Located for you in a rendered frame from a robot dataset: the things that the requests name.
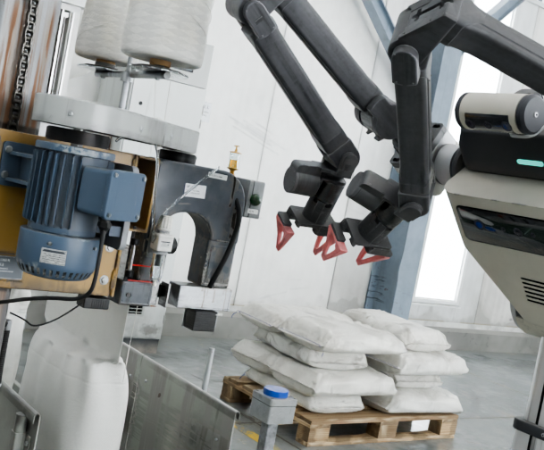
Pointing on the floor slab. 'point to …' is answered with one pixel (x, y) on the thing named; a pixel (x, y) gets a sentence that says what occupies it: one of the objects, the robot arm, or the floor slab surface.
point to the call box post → (267, 437)
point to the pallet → (238, 388)
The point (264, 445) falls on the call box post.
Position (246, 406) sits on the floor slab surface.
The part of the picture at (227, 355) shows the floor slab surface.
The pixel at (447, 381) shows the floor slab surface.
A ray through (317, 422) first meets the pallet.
